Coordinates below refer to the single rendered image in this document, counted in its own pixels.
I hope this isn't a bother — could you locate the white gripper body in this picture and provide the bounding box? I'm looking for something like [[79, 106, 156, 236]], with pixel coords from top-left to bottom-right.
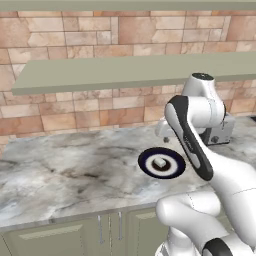
[[154, 118, 176, 139]]

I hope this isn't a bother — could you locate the white marshmallow cube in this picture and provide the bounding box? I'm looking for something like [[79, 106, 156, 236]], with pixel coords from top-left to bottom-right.
[[153, 157, 166, 168]]

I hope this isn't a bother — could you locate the dark blue and white plate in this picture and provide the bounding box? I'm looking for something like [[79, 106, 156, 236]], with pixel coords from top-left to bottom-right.
[[137, 146, 187, 180]]

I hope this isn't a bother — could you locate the silver toaster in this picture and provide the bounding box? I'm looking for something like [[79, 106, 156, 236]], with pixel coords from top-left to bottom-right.
[[201, 112, 236, 147]]

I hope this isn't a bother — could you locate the narrow grey-green cupboard door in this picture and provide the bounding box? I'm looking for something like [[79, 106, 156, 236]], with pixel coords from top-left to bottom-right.
[[109, 211, 128, 256]]

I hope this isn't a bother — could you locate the wide grey-green cupboard door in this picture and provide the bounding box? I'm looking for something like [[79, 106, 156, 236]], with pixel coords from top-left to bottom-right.
[[1, 214, 111, 256]]

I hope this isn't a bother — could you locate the grey-green wall shelf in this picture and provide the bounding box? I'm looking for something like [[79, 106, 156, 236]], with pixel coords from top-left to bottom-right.
[[0, 0, 256, 13], [11, 51, 256, 97]]

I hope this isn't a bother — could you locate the silver cupboard handle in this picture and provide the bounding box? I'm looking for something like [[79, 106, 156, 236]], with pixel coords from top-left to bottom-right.
[[117, 211, 124, 242], [97, 215, 105, 245]]

